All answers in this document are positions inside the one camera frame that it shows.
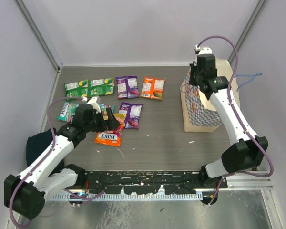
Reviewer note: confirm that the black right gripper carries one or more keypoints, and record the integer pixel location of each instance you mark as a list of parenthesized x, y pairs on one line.
[(193, 67)]

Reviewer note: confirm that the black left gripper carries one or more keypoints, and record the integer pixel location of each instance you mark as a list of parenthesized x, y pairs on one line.
[(110, 124)]

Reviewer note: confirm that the orange Fox's candy packet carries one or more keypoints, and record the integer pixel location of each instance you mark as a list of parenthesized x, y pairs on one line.
[(112, 138)]

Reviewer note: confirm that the purple snack packet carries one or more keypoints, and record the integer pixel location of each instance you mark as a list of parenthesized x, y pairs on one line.
[(132, 114), (127, 87)]

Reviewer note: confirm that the checkered paper bag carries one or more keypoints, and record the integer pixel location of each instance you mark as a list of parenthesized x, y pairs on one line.
[(199, 115)]

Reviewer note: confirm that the green snack packet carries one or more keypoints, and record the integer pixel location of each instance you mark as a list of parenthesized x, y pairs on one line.
[(76, 89), (101, 87)]

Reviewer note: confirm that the orange snack packet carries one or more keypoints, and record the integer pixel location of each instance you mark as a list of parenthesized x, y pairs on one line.
[(152, 88)]

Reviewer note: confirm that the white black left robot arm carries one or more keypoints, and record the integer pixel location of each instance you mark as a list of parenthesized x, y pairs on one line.
[(28, 192)]

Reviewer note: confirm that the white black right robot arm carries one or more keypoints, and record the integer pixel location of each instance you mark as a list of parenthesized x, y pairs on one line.
[(247, 148)]

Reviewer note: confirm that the dark blue folded cloth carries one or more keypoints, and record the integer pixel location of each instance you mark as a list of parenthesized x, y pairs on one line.
[(36, 145)]

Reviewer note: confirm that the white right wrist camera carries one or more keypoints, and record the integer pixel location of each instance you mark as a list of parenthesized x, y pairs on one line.
[(199, 50)]

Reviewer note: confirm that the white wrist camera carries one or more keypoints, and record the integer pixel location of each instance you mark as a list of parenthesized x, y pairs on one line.
[(199, 50), (94, 102)]

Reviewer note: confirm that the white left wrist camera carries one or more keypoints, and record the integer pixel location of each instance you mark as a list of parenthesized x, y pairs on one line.
[(94, 102)]

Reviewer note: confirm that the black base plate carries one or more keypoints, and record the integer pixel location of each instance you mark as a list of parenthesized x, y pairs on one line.
[(139, 182)]

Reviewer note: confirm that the perforated cable duct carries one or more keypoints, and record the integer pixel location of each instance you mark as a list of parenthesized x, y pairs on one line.
[(64, 196)]

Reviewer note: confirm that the aluminium rail frame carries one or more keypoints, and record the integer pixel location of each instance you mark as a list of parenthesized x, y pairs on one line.
[(241, 181)]

